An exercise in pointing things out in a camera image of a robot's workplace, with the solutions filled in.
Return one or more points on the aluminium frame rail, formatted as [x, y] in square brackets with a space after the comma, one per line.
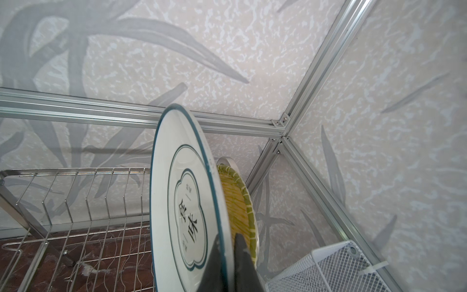
[27, 105]

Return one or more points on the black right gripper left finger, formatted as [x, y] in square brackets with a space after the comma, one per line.
[212, 280]

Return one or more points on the white wire mesh basket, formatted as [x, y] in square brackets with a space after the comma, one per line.
[340, 267]

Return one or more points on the stainless steel dish rack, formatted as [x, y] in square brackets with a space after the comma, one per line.
[81, 230]

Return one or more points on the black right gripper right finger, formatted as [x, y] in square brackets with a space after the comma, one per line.
[246, 277]

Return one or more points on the white plate green rim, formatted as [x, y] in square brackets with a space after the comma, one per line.
[187, 205]

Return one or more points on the yellow woven bamboo plate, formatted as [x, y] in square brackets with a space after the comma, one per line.
[240, 210]

